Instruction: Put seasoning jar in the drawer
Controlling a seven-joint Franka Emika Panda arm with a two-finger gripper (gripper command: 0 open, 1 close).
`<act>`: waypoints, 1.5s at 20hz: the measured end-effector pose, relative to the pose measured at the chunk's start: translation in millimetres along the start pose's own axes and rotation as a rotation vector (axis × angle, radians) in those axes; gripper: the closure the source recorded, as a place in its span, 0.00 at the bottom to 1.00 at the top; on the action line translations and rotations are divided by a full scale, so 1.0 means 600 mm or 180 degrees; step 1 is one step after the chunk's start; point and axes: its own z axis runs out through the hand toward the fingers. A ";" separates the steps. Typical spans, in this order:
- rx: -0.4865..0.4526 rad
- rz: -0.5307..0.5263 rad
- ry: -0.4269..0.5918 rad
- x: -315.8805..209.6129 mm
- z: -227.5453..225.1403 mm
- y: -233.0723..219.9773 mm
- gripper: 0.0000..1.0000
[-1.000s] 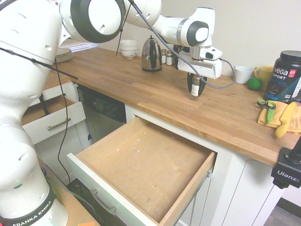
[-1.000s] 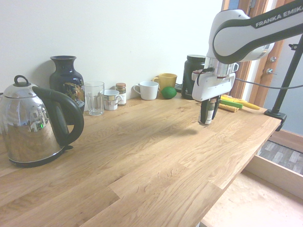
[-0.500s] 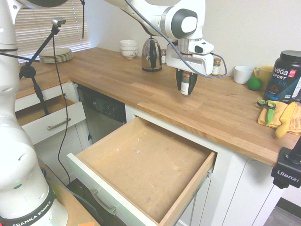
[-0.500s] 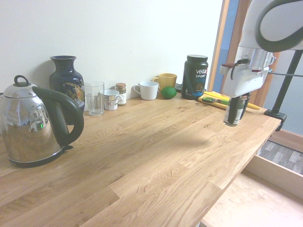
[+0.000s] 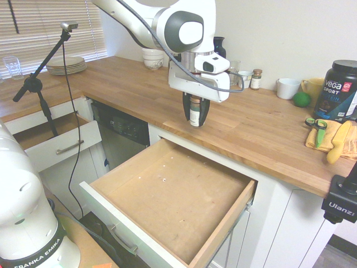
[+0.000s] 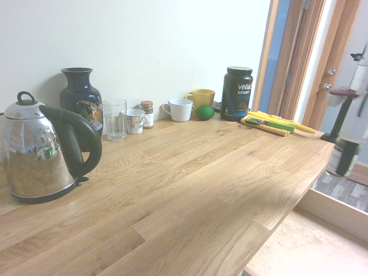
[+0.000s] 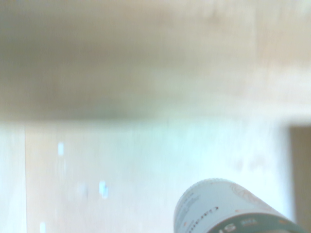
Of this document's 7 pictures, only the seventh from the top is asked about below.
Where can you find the seasoning jar with brown lid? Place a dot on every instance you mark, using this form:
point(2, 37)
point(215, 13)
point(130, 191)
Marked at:
point(218, 208)

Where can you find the light wood drawer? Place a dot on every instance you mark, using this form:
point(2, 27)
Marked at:
point(121, 170)

